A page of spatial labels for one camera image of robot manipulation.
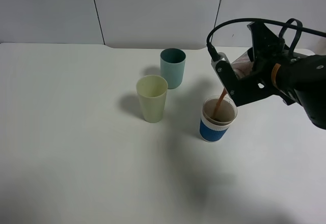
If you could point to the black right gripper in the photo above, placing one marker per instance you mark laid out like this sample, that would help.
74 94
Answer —
288 76

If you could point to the clear plastic drink bottle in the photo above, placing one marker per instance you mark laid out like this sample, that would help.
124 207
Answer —
242 66

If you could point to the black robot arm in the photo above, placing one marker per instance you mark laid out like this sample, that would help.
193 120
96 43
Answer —
315 108

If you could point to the blue sleeved clear cup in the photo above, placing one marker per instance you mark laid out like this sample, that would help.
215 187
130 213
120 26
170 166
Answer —
213 125

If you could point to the teal plastic cup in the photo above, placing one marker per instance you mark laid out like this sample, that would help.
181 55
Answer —
172 63

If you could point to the pale yellow plastic cup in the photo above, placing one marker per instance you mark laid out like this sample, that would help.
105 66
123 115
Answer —
152 92

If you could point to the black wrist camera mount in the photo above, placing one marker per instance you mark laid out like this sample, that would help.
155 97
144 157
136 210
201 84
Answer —
264 40

